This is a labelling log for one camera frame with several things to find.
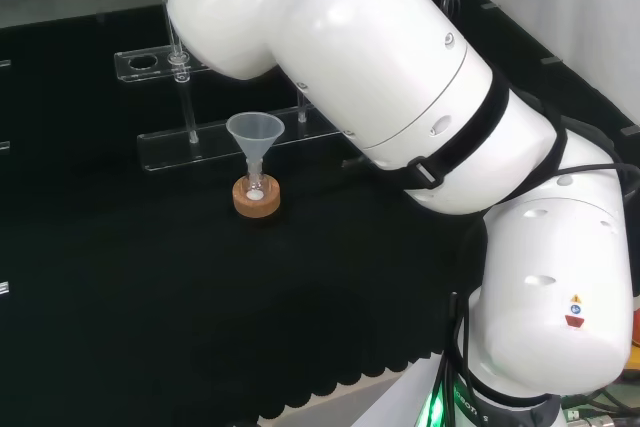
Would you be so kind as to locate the clear plastic funnel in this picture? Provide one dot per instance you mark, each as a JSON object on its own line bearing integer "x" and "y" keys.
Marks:
{"x": 255, "y": 134}

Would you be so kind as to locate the clear funnel stand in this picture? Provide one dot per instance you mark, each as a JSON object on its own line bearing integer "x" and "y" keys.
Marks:
{"x": 170, "y": 147}

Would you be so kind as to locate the black table cloth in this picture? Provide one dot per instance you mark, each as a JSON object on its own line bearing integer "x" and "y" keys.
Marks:
{"x": 150, "y": 272}

